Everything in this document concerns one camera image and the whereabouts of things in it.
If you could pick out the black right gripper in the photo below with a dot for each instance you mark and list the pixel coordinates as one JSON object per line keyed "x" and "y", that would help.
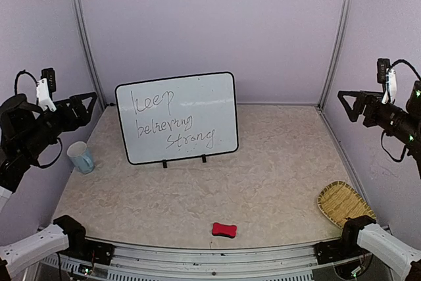
{"x": 371, "y": 101}

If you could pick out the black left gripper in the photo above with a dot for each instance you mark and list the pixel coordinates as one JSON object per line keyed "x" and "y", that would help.
{"x": 72, "y": 122}

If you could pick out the white whiteboard black frame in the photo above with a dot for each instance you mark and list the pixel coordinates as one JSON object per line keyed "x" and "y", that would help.
{"x": 177, "y": 118}

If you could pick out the red black whiteboard eraser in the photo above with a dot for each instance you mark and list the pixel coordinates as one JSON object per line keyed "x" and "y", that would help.
{"x": 224, "y": 230}

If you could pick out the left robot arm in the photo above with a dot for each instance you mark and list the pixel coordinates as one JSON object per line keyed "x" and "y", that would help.
{"x": 26, "y": 131}

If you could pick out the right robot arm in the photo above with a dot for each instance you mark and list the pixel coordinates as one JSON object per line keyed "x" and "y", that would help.
{"x": 383, "y": 142}

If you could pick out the light blue mug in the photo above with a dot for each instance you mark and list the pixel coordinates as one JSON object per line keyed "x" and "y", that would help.
{"x": 80, "y": 156}

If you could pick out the woven bamboo tray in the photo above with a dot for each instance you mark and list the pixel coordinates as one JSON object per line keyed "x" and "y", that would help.
{"x": 339, "y": 202}

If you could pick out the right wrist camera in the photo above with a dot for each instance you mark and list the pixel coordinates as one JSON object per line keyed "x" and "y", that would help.
{"x": 386, "y": 76}

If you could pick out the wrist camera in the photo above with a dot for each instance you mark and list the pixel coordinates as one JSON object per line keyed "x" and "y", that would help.
{"x": 386, "y": 76}
{"x": 46, "y": 86}

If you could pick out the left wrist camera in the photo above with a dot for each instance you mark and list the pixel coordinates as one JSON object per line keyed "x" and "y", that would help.
{"x": 46, "y": 86}

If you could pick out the right aluminium corner post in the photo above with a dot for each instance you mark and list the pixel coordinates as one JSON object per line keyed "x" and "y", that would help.
{"x": 334, "y": 59}

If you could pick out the aluminium corner post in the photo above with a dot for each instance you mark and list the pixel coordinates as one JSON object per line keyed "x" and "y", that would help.
{"x": 87, "y": 51}
{"x": 334, "y": 59}

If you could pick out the left aluminium corner post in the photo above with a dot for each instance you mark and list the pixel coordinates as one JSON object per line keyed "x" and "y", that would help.
{"x": 87, "y": 51}

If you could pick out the front aluminium rail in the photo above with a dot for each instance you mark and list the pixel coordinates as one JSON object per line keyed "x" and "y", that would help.
{"x": 141, "y": 262}

